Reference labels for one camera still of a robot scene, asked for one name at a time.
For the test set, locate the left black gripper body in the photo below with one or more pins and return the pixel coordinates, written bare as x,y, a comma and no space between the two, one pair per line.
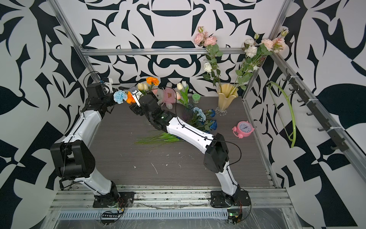
109,102

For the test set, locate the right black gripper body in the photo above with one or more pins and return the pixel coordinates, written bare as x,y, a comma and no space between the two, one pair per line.
141,109

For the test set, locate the light blue carnation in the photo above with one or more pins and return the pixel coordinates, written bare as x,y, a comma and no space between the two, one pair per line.
198,118
120,97

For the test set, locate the yellow wavy glass vase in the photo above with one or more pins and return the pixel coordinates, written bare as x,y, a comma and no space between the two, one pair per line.
226,94

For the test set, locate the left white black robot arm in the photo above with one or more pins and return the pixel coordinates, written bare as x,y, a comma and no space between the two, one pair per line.
72,158

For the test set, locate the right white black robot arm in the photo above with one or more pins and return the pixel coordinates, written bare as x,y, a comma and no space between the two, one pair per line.
213,147

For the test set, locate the mixed sunflower bouquet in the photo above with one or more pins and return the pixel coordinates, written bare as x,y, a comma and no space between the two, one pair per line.
148,86

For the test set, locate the white teddy bear pink shirt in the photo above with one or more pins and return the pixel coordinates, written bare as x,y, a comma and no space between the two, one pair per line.
166,96

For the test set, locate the tulip bouquet blue white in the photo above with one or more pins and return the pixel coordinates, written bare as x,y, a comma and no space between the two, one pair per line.
182,94

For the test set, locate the pink alarm clock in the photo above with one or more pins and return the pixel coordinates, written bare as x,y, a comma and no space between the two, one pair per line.
243,129

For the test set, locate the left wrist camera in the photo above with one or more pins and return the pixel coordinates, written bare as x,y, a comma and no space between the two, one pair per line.
108,82

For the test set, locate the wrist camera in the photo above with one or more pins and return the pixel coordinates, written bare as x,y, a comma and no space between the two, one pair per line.
136,94
108,82

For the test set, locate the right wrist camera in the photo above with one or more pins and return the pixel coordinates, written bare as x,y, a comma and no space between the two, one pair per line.
136,94

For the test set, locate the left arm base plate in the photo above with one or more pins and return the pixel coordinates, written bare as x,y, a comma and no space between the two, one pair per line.
121,200

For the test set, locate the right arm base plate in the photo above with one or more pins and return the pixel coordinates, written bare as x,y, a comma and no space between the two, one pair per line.
221,200

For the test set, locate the black hook rail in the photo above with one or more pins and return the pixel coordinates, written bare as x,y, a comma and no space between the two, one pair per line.
317,111

